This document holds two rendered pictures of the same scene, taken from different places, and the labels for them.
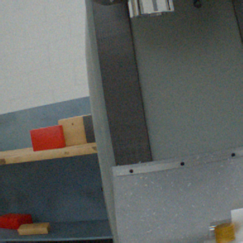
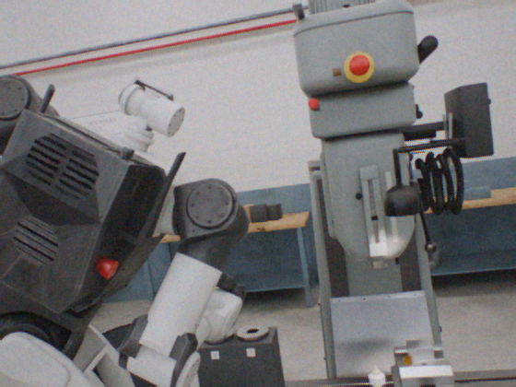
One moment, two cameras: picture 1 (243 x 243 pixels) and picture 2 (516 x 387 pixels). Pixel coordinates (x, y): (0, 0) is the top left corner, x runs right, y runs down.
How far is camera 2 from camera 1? 0.71 m
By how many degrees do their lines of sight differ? 2
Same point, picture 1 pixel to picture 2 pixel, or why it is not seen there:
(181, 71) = not seen: hidden behind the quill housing
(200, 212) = (374, 325)
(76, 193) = (238, 254)
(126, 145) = (337, 288)
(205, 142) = (375, 288)
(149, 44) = not seen: hidden behind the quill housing
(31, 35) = (205, 144)
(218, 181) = (381, 310)
